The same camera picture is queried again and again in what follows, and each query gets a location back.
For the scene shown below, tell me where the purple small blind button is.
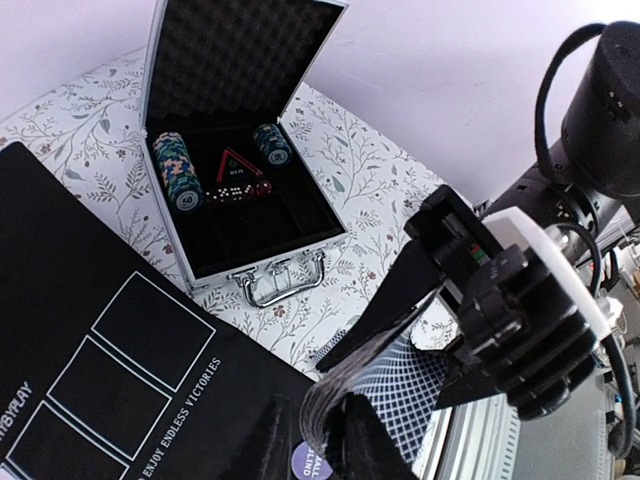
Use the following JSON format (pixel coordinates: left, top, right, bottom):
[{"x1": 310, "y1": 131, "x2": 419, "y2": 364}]
[{"x1": 291, "y1": 442, "x2": 333, "y2": 480}]

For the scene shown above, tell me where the left teal chip stack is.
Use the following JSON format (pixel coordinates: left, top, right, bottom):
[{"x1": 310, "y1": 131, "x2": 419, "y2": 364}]
[{"x1": 152, "y1": 131, "x2": 205, "y2": 214}]

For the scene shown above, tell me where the aluminium poker chip case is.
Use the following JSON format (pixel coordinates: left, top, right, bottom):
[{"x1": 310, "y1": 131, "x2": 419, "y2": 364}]
[{"x1": 139, "y1": 1, "x2": 346, "y2": 308}]

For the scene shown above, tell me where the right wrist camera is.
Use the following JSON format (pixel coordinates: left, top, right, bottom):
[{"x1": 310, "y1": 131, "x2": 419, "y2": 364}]
[{"x1": 482, "y1": 209, "x2": 624, "y2": 351}]

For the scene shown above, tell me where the right blue chip stack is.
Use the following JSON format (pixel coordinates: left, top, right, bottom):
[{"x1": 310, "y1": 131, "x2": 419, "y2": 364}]
[{"x1": 252, "y1": 124, "x2": 292, "y2": 167}]

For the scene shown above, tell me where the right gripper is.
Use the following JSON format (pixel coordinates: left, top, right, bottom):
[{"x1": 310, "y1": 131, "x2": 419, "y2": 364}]
[{"x1": 316, "y1": 185, "x2": 597, "y2": 421}]

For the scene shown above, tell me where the red dice row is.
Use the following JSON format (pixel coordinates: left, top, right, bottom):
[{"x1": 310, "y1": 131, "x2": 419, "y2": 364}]
[{"x1": 206, "y1": 180, "x2": 273, "y2": 204}]

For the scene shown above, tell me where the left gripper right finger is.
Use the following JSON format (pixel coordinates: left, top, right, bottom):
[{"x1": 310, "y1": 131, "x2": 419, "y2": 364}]
[{"x1": 324, "y1": 393, "x2": 415, "y2": 480}]

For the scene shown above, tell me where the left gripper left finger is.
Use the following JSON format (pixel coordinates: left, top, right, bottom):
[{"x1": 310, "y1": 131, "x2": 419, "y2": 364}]
[{"x1": 219, "y1": 395, "x2": 292, "y2": 480}]

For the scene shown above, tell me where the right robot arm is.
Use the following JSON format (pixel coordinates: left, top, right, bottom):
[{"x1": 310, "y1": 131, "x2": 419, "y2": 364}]
[{"x1": 317, "y1": 21, "x2": 639, "y2": 420}]

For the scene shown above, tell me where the black poker playing mat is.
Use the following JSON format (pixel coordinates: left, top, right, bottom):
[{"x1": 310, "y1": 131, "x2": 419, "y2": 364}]
[{"x1": 1, "y1": 142, "x2": 311, "y2": 479}]

